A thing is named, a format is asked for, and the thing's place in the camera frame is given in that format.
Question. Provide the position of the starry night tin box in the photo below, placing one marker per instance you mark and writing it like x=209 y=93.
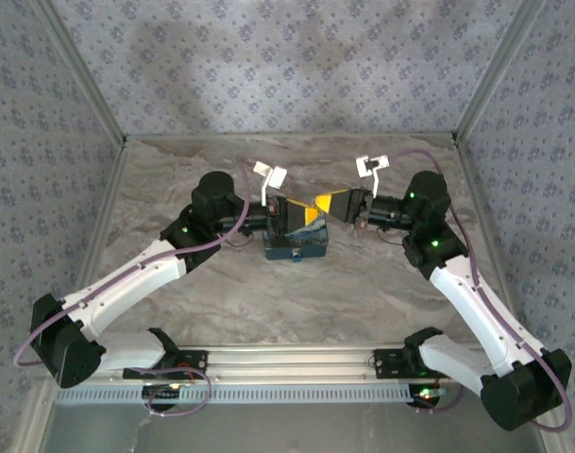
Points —
x=310 y=238

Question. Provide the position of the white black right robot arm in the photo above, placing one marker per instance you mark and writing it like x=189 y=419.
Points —
x=480 y=311

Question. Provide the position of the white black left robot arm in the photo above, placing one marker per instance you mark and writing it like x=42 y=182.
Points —
x=126 y=283

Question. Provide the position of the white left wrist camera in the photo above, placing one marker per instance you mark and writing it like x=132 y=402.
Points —
x=277 y=177

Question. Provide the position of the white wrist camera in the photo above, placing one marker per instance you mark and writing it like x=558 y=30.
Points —
x=277 y=177
x=362 y=167

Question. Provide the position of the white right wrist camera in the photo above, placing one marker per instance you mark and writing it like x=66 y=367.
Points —
x=362 y=167

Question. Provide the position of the aluminium table edge rail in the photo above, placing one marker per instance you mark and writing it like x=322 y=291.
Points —
x=473 y=189
x=292 y=136
x=100 y=222

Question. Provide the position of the aluminium frame post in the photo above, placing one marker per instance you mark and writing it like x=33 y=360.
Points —
x=495 y=71
x=86 y=75

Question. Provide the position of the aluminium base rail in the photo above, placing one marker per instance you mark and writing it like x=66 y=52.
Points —
x=287 y=363

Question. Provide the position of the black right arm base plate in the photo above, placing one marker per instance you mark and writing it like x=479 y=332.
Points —
x=386 y=363

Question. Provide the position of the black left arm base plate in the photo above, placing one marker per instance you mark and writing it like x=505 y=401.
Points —
x=197 y=361

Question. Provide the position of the aluminium frame leg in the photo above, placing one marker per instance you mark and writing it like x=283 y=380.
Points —
x=553 y=443
x=27 y=443

